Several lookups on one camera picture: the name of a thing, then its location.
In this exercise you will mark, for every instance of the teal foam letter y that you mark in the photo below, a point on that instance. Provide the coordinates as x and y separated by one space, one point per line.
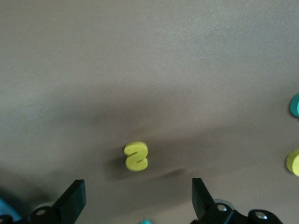
146 221

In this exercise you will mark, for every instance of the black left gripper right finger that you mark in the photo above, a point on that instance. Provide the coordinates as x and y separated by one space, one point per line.
205 207

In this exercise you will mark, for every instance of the yellow foam letter a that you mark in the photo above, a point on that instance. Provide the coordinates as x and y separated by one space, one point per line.
294 163

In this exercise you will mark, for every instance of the yellow foam letter s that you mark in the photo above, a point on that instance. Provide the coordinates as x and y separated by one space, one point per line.
135 164

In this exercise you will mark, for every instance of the teal foam letter p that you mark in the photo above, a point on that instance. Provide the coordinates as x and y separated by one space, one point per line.
294 105

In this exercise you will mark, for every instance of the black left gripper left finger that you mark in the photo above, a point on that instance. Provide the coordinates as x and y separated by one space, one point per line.
70 205

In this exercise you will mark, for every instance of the blue plate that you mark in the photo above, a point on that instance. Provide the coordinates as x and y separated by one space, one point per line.
7 207

